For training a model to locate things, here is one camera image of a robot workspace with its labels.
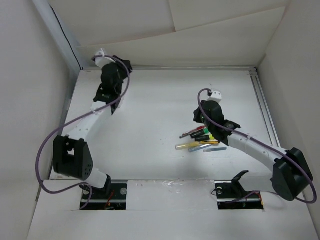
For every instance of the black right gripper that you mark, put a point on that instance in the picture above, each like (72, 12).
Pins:
(197, 113)

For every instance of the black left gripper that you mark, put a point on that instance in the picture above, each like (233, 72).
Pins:
(121, 66)

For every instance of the red gel pen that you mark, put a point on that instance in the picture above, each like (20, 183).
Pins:
(193, 131)

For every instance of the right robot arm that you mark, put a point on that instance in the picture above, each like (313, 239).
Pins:
(290, 173)

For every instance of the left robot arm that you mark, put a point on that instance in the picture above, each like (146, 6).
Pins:
(71, 153)

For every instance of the black marker green cap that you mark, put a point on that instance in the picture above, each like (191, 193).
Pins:
(201, 132)

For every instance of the black marker yellow cap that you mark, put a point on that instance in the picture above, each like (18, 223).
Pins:
(202, 138)

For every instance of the blue clear pen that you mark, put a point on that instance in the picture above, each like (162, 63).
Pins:
(215, 149)

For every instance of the light blue pen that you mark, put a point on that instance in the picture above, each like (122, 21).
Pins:
(197, 148)

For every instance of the yellow highlighter clear cap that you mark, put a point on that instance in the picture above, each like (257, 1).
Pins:
(187, 145)

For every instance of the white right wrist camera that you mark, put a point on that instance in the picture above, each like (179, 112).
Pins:
(214, 95)

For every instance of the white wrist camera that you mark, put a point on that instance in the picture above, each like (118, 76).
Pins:
(214, 95)
(100, 58)

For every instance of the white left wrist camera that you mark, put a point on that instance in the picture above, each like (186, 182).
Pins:
(100, 58)

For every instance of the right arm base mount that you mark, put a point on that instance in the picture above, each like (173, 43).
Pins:
(230, 195)

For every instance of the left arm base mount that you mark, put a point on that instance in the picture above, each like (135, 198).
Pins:
(114, 200)

